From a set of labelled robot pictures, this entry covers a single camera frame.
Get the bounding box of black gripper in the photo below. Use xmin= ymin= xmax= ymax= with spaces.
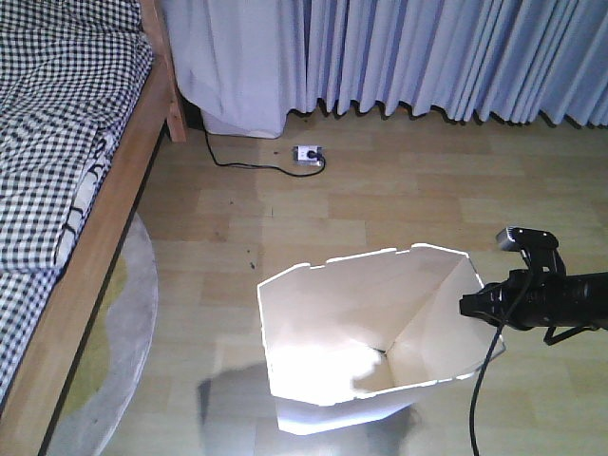
xmin=459 ymin=282 xmax=516 ymax=326

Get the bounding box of white plastic trash bin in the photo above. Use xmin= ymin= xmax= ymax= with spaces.
xmin=256 ymin=243 xmax=505 ymax=436

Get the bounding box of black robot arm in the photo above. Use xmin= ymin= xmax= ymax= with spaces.
xmin=459 ymin=269 xmax=607 ymax=346

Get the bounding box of silver floor power socket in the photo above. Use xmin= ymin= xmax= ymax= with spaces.
xmin=292 ymin=144 xmax=326 ymax=166

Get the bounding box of white pleated curtain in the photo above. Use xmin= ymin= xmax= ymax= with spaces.
xmin=162 ymin=1 xmax=607 ymax=138

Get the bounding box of grey round rug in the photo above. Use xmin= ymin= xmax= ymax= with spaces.
xmin=47 ymin=215 xmax=159 ymax=455

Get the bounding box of black white checkered bedding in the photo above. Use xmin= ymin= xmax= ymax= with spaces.
xmin=1 ymin=1 xmax=154 ymax=392

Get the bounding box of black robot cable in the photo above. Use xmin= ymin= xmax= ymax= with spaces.
xmin=467 ymin=270 xmax=536 ymax=456

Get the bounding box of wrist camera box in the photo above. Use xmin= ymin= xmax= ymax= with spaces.
xmin=496 ymin=226 xmax=559 ymax=252

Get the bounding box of black power cable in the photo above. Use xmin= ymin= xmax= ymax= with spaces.
xmin=202 ymin=123 xmax=328 ymax=178

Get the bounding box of wooden bed frame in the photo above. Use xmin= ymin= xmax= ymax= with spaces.
xmin=1 ymin=1 xmax=187 ymax=455

